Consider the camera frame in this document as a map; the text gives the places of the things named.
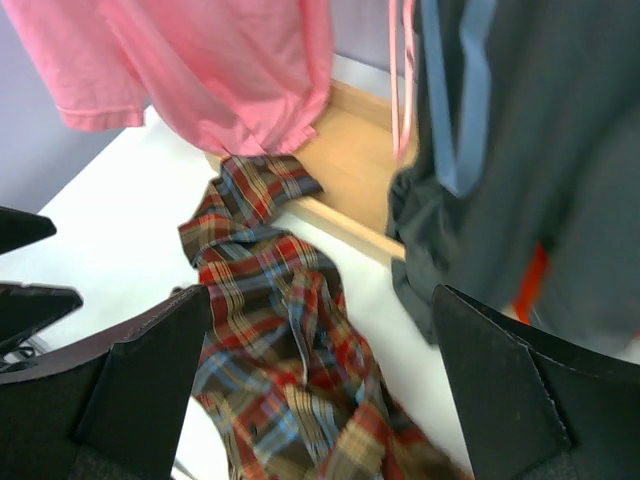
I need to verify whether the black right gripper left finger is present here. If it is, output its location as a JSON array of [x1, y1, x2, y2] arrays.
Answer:
[[1, 286, 211, 479]]

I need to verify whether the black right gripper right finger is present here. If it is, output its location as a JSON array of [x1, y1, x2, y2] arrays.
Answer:
[[432, 285, 639, 479]]

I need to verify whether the orange t-shirt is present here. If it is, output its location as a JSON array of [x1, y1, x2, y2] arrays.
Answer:
[[512, 243, 550, 325]]

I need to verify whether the wooden clothes rack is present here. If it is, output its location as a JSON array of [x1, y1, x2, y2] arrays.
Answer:
[[284, 80, 405, 266]]

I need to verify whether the red brown plaid shirt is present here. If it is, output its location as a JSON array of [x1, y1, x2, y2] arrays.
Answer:
[[179, 155, 463, 479]]

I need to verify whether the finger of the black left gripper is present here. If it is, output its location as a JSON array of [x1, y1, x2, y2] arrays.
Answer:
[[0, 283, 83, 355], [0, 207, 57, 255]]

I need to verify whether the pink shirt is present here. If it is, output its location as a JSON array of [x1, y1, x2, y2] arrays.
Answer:
[[3, 0, 334, 155]]

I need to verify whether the dark grey shirt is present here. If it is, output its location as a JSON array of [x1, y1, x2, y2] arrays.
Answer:
[[387, 1, 639, 356]]

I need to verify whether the pink hanger with plaid shirt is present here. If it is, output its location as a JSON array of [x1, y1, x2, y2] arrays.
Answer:
[[387, 0, 419, 160]]

